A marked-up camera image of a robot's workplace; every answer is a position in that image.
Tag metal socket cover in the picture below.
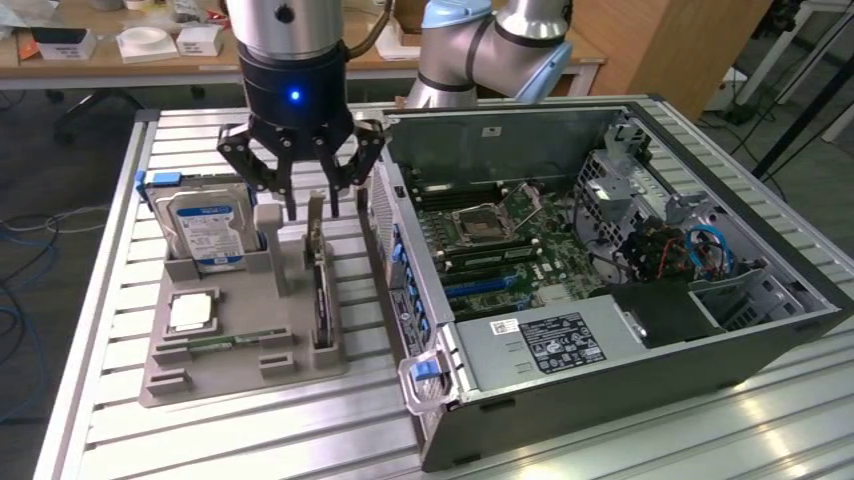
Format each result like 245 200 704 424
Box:
496 180 545 237

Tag white flat booklet box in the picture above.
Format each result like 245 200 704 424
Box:
371 22 423 63

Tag open black PC case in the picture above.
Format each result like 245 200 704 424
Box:
351 95 854 474

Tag red wire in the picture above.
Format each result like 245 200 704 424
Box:
656 238 689 281

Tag white box with dark lid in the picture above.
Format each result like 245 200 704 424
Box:
33 27 98 62

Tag wooden desk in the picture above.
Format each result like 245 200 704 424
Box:
0 0 609 109

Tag dark arm cable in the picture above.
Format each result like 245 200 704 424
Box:
345 0 395 58

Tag green RAM stick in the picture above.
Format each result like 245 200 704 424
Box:
158 329 289 352

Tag black office chair base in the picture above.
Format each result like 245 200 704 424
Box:
45 88 145 146

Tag metal disk bay cage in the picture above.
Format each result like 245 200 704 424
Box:
571 122 669 242

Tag cardboard box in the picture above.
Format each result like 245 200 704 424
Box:
392 0 429 36

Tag black stand pole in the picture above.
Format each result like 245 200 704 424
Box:
750 0 854 179

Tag grey parts rack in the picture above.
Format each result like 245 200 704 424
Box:
136 202 353 408

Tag grey power supply unit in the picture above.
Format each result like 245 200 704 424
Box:
452 294 649 394

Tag white box with round bowl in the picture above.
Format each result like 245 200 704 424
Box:
114 26 182 65

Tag CPU socket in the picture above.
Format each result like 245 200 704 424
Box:
452 204 516 242

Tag wooden cabinet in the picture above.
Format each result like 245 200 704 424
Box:
569 0 779 122

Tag grey case latch blue tab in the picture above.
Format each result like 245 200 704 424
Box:
397 349 461 414

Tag graphics card with black fan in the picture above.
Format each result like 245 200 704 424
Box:
303 192 339 351

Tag silver CPU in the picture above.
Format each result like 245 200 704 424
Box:
165 294 218 334

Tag small white labelled box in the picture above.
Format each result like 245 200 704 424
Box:
174 24 225 58

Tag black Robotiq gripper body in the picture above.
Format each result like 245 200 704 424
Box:
236 43 356 162

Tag hard disk in blue caddy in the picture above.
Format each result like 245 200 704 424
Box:
134 169 268 274

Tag blue wire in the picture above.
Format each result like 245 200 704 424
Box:
685 225 736 279

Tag blue floor cables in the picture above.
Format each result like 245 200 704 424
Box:
0 217 62 427

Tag green motherboard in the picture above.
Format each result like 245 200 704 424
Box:
399 169 615 324

